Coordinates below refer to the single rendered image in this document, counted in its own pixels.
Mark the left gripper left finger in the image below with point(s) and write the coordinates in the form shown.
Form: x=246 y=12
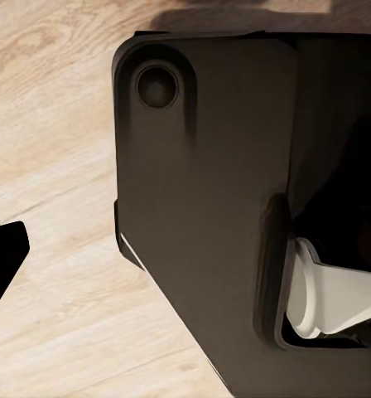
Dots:
x=14 y=248

